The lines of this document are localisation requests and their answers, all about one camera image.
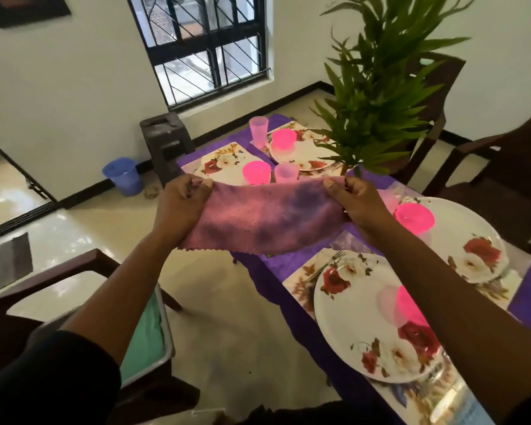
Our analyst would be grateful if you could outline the person's left hand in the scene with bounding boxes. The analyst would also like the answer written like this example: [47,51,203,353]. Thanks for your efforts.
[152,174,214,246]

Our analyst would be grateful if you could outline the person's right hand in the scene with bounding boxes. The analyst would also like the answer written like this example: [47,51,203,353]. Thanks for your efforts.
[323,175,397,244]

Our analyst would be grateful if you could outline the light pink plastic cup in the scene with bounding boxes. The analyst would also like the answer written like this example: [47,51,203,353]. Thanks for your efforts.
[274,162,300,184]
[378,189,400,215]

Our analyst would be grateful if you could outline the white rose print plate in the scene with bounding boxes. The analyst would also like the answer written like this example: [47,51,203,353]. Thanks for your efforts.
[313,253,448,385]
[194,143,271,187]
[268,127,344,172]
[398,197,510,284]

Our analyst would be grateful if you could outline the steel fork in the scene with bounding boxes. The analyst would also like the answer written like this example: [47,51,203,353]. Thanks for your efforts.
[307,250,347,282]

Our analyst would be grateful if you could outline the floral print placemat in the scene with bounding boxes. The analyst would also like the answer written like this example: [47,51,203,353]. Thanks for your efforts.
[398,194,524,311]
[258,121,344,178]
[179,141,275,187]
[282,247,470,425]

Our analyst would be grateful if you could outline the pink zigzag edged cloth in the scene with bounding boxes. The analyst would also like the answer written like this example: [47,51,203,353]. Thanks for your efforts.
[179,177,350,256]

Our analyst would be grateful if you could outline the teal zigzag edged cloth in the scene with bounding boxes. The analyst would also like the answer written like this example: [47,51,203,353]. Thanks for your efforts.
[120,292,165,381]

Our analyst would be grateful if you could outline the person's right forearm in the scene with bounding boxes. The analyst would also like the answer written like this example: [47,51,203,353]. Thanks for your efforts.
[371,221,531,421]

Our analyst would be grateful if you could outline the person's black shirt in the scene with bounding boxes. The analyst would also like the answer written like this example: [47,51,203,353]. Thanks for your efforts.
[0,329,531,425]

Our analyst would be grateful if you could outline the blue plastic bucket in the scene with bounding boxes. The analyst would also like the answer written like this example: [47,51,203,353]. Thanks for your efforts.
[101,158,143,197]

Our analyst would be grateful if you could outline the black plastic stool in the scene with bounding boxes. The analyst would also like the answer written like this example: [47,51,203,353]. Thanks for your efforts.
[139,112,196,187]

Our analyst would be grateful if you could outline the green plant in white pot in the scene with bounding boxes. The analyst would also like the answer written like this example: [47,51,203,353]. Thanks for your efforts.
[309,0,477,178]

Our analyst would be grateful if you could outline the brown plastic armchair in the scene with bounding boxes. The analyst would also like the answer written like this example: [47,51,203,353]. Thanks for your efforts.
[394,53,466,184]
[0,249,200,425]
[422,101,531,257]

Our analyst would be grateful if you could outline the purple tablecloth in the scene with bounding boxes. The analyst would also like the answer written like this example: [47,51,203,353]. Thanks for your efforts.
[176,113,531,425]

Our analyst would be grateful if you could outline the grey plastic tub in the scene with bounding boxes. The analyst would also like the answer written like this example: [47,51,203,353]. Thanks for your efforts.
[26,283,176,388]

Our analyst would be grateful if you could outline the black framed glass door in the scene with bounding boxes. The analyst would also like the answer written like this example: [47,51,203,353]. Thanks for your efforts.
[0,132,58,244]

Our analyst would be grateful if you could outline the black barred window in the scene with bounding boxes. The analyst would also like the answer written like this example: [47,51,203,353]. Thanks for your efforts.
[126,0,271,112]

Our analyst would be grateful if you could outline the grey striped doormat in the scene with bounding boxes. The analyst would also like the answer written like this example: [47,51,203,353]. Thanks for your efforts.
[0,233,34,297]

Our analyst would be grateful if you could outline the dark wall mounted panel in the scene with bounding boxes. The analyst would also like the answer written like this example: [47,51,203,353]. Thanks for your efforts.
[0,0,71,30]

